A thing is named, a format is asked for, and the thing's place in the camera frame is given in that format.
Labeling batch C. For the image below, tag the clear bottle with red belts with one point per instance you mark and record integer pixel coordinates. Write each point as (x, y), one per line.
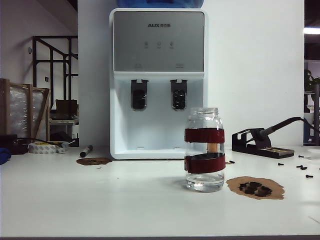
(205, 181)

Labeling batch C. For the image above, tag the white AUX water dispenser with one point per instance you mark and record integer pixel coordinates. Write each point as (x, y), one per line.
(160, 37)

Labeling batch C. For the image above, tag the blue water jug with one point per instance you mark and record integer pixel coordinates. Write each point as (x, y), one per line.
(160, 3)

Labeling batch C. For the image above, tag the copper cylinder can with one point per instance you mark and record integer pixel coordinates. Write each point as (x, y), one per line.
(212, 147)

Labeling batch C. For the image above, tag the black marker pen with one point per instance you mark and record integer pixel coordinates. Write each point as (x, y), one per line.
(86, 151)

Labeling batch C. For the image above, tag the brown patch with dark lumps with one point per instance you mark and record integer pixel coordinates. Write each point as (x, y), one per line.
(85, 161)

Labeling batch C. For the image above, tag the black soldering iron stand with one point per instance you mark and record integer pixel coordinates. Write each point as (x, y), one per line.
(250, 147)

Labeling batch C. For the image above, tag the black soldering iron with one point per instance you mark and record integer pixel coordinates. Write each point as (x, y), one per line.
(270, 130)

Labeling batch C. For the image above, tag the white tape roll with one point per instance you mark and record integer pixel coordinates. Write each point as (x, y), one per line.
(45, 148)

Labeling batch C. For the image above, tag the large brown patch, dark pieces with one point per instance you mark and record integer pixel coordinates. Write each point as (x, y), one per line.
(275, 191)

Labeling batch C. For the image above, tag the wooden crate with plastic wrap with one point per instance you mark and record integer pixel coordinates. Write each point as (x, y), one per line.
(20, 112)

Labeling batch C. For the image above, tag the black box device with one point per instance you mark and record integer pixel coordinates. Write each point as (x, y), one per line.
(10, 143)

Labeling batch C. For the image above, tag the dark green plant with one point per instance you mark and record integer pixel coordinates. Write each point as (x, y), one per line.
(311, 80)

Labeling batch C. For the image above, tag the dark vertical pole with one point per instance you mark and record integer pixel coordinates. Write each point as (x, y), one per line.
(317, 107)

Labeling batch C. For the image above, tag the blue cloth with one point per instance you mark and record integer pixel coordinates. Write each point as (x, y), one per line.
(4, 156)

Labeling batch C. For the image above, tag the black metal railing frame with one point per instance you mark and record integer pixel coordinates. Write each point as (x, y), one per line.
(52, 57)

